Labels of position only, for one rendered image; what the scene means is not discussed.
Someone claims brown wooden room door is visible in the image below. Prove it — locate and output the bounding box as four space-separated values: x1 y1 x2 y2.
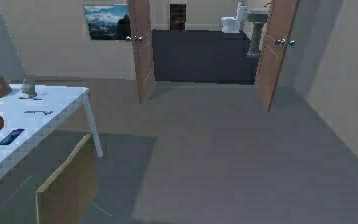
127 0 156 104
253 0 301 113

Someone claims dark brown framed picture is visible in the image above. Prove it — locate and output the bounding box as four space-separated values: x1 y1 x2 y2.
169 3 187 31

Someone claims white toilet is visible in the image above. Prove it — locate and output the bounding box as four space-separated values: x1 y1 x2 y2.
220 0 248 34

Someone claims framed mountain landscape picture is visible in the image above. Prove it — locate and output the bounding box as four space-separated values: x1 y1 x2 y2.
82 3 132 41

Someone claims tan wooden chair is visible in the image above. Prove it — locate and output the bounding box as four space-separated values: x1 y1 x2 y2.
35 133 99 224

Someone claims white table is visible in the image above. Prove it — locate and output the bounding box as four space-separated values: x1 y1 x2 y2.
0 83 104 192

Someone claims grey pedestal sink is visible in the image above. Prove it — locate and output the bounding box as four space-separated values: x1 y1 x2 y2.
245 9 270 59

